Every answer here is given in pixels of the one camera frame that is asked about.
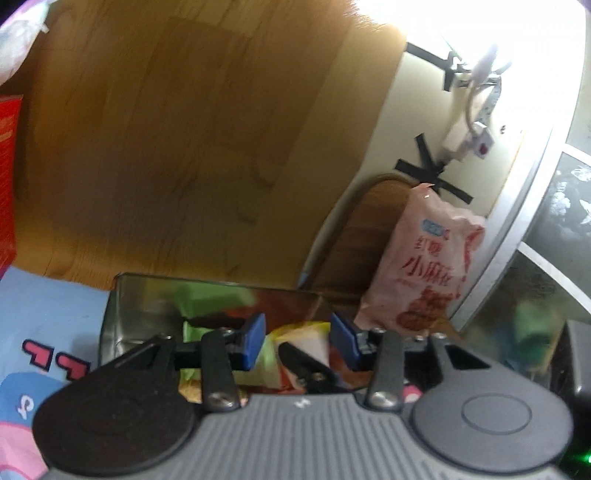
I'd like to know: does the pink white plush toy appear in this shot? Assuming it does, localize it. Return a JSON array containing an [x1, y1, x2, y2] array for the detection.
[[0, 0, 54, 84]]

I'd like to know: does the yellow lid jelly cup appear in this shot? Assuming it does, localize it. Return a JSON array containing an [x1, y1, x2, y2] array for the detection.
[[257, 321, 334, 391]]

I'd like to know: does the pink snack bag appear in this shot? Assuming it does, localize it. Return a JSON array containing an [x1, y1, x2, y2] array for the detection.
[[355, 184, 485, 333]]

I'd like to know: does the dark cardboard box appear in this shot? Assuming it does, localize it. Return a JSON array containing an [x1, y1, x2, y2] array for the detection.
[[99, 274, 370, 394]]

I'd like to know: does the wooden headboard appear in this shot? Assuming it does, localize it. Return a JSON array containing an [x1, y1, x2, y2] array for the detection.
[[4, 1, 406, 288]]

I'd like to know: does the frosted glass sliding door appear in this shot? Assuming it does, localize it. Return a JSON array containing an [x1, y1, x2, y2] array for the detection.
[[453, 74, 590, 378]]

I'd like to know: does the white power strip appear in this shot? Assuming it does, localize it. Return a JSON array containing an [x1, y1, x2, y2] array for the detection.
[[440, 68, 502, 160]]

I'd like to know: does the black speaker box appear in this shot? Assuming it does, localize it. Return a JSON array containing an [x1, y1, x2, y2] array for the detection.
[[550, 320, 591, 416]]

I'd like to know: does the light green snack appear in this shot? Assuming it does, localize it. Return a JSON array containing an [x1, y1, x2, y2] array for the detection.
[[175, 284, 266, 378]]

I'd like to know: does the red gift bag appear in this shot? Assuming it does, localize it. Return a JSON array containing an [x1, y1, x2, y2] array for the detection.
[[0, 95, 22, 276]]

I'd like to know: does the beige nut snack packet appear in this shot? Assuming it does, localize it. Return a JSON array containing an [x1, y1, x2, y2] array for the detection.
[[178, 376, 253, 406]]

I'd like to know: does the wooden chair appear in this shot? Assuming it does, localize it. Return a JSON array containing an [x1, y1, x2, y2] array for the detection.
[[299, 174, 459, 342]]

